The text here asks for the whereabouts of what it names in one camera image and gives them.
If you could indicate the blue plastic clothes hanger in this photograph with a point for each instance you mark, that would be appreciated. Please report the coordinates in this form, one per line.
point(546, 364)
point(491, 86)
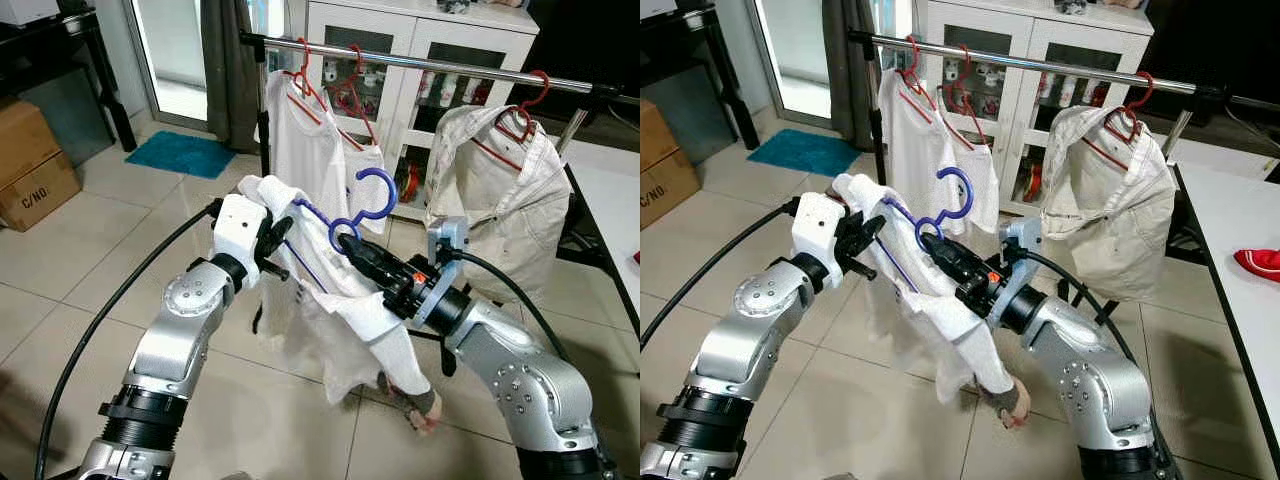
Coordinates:
point(394, 190)
point(970, 190)

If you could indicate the plain cardboard box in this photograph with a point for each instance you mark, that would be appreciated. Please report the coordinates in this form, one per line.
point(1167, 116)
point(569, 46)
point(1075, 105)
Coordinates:
point(655, 140)
point(25, 140)

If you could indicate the cardboard box C/NO print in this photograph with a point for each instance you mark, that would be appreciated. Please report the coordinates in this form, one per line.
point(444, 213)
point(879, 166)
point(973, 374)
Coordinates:
point(40, 200)
point(665, 195)

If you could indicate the chrome and black clothes rack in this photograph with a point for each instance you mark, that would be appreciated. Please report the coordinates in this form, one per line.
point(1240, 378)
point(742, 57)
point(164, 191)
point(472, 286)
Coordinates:
point(1050, 68)
point(460, 71)

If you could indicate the white appliance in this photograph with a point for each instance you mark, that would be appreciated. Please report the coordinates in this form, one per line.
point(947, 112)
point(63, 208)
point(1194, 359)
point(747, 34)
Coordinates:
point(25, 10)

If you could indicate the glass door white frame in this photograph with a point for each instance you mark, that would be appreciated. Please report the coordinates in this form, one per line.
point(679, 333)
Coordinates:
point(170, 60)
point(795, 60)

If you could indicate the white table black frame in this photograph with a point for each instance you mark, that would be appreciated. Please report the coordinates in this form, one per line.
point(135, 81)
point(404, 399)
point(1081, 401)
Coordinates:
point(610, 200)
point(1230, 220)

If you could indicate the black side table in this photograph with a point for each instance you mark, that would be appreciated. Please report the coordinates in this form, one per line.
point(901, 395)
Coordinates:
point(690, 40)
point(60, 40)

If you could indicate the teal floor mat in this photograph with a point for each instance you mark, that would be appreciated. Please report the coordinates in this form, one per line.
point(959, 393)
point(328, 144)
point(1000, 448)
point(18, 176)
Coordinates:
point(180, 155)
point(805, 152)

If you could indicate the white glass-door cabinet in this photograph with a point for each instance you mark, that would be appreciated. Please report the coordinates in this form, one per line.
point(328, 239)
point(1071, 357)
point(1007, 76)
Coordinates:
point(1030, 40)
point(415, 40)

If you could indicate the plain white sleeveless shirt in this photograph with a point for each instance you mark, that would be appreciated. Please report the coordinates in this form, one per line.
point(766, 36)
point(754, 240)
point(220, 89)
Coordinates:
point(295, 150)
point(910, 150)

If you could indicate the grey curtain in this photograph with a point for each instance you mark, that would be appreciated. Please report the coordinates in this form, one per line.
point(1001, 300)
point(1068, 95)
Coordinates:
point(850, 70)
point(230, 70)

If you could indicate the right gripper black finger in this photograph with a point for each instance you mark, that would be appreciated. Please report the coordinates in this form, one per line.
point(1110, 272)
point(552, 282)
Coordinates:
point(945, 250)
point(365, 250)
point(358, 258)
point(938, 258)

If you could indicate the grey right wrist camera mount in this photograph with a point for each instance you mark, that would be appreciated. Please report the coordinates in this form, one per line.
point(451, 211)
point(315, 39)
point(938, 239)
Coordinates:
point(448, 238)
point(1022, 238)

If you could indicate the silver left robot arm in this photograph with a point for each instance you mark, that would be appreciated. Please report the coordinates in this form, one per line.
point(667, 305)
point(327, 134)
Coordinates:
point(185, 320)
point(780, 320)

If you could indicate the small black object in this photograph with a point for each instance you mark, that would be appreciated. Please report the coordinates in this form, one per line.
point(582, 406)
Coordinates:
point(455, 6)
point(1070, 6)

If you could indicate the red garment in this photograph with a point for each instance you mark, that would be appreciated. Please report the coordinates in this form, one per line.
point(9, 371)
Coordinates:
point(1260, 265)

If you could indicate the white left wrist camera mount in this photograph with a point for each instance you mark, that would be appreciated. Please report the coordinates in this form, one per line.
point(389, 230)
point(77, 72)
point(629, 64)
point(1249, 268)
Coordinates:
point(238, 222)
point(818, 222)

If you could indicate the beige denim jacket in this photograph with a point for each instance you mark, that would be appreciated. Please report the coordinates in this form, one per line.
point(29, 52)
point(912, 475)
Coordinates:
point(1120, 220)
point(510, 220)

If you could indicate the white T-shirt pink print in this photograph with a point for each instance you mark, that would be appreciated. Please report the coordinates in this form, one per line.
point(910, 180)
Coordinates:
point(950, 320)
point(365, 320)

